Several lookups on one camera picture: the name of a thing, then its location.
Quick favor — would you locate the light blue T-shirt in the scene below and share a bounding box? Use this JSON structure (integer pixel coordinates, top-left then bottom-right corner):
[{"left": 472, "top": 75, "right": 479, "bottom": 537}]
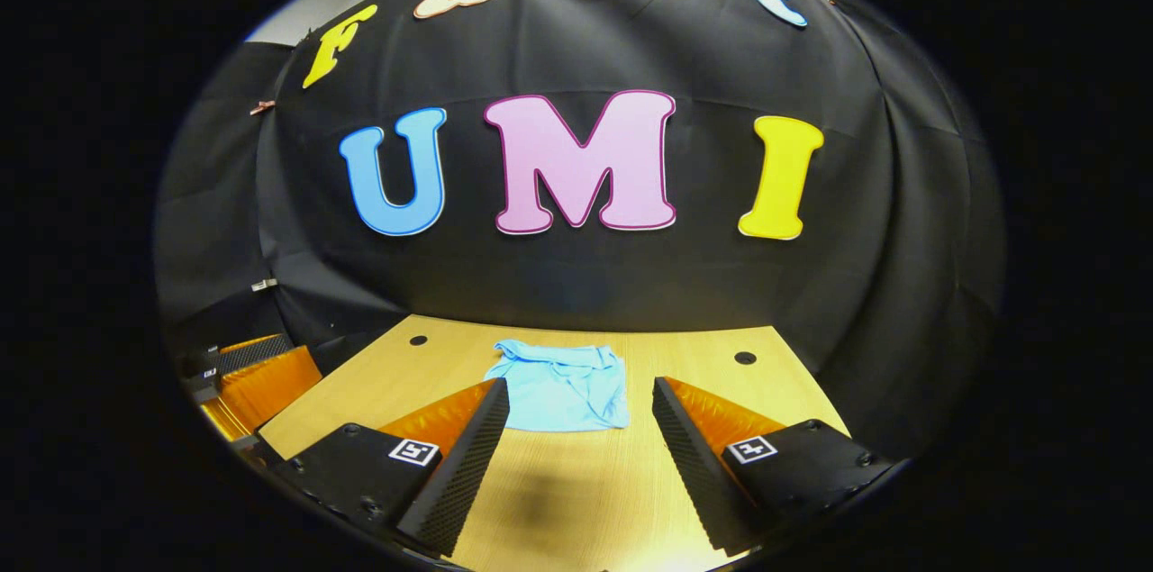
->
[{"left": 485, "top": 339, "right": 631, "bottom": 433}]

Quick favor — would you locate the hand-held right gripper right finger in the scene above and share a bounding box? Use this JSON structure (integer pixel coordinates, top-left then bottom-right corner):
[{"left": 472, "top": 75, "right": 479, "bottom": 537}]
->
[{"left": 652, "top": 377, "right": 894, "bottom": 555}]

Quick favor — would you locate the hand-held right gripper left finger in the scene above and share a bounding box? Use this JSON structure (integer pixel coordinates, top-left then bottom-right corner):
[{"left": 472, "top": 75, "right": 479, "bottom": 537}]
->
[{"left": 270, "top": 377, "right": 511, "bottom": 558}]

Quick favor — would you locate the black backdrop cloth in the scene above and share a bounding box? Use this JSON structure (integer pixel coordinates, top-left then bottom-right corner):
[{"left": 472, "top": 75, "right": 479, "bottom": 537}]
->
[{"left": 153, "top": 0, "right": 1005, "bottom": 465}]

